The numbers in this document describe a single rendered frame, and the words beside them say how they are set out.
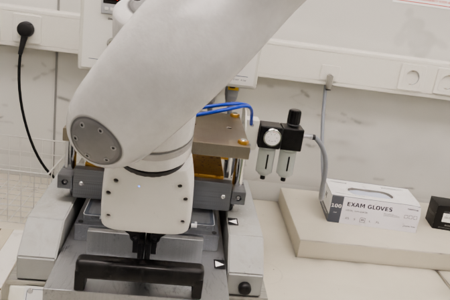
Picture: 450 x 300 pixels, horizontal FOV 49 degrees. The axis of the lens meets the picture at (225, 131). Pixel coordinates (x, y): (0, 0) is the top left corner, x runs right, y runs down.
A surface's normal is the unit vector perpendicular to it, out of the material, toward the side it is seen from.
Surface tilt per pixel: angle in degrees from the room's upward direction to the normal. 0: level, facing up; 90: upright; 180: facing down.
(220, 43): 77
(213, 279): 0
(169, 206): 109
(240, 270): 40
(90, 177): 90
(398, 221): 90
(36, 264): 90
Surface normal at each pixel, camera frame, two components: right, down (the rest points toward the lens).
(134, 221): 0.01, 0.59
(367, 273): 0.13, -0.95
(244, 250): 0.15, -0.53
